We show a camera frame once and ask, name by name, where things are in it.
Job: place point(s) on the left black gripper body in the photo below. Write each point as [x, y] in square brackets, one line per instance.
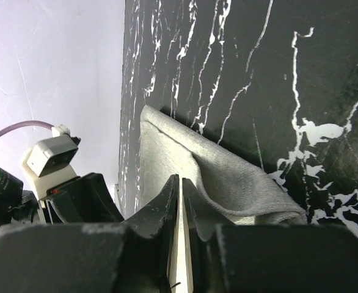
[82, 199]

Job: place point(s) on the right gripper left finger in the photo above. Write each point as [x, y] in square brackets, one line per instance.
[131, 256]

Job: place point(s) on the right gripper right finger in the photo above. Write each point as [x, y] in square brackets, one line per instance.
[266, 258]

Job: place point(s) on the grey cloth napkin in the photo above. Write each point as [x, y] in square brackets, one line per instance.
[239, 190]

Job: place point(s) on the black marbled table mat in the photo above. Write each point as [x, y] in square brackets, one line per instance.
[275, 82]

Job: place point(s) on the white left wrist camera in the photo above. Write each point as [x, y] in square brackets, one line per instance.
[47, 163]

